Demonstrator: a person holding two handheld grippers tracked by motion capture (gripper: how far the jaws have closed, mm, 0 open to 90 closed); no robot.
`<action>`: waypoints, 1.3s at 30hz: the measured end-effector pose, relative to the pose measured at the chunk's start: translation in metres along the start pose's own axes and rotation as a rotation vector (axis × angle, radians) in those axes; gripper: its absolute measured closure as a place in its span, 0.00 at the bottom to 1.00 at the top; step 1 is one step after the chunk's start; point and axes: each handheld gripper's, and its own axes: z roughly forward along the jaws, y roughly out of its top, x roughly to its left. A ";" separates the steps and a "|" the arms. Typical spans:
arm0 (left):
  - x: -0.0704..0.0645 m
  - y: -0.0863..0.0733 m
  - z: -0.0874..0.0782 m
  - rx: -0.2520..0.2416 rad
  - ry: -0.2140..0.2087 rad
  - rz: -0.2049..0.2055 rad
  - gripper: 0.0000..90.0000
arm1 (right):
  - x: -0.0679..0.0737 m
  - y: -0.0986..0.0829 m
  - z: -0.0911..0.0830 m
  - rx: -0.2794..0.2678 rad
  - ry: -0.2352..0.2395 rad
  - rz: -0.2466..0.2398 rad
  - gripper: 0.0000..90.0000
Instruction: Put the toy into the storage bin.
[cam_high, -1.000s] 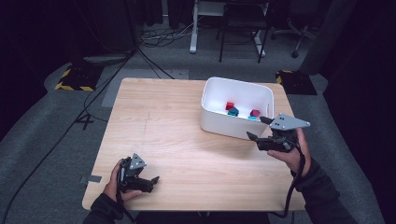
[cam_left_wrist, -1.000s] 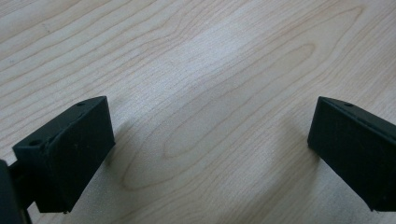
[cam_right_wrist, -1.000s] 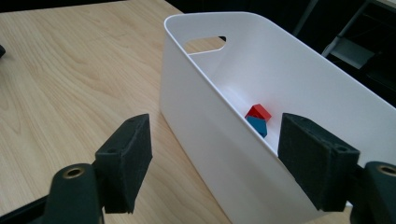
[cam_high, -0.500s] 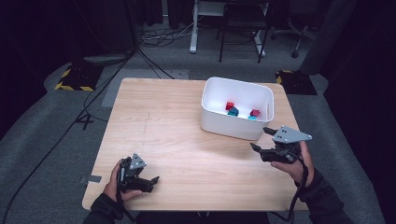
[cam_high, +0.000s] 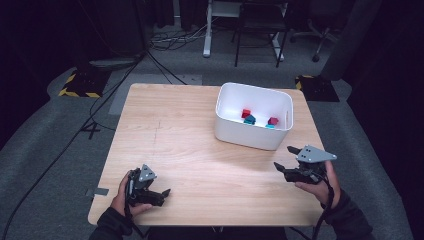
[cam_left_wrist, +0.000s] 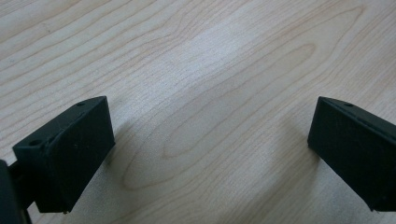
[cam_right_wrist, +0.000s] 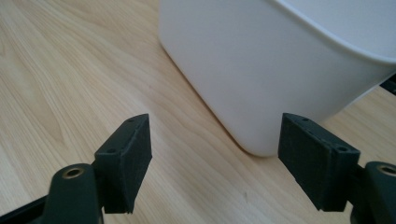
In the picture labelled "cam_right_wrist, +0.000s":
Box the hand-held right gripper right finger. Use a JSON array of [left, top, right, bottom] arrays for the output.
[[277, 112, 361, 213]]

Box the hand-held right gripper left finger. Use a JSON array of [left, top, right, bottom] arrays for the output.
[[93, 113, 153, 215]]

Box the white plastic storage bin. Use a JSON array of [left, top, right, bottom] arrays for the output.
[[158, 0, 396, 158]]

